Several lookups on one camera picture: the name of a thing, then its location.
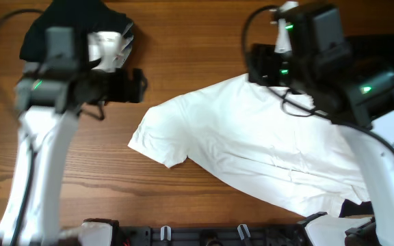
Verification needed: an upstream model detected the white t-shirt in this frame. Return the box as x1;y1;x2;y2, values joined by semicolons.
129;74;369;217

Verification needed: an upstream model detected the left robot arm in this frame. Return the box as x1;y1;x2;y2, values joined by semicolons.
0;27;148;245

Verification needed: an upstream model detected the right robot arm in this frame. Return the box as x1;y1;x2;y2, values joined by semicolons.
267;3;394;245

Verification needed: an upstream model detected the grey folded garments stack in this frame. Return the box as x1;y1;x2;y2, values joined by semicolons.
25;27;134;76

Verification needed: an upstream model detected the black folded garment on stack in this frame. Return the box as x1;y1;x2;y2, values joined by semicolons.
19;0;133;62

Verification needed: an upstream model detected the black garment at right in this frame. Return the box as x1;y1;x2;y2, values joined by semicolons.
337;33;394;219

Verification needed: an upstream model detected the black base rail with clips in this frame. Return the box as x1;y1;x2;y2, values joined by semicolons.
121;224;309;246

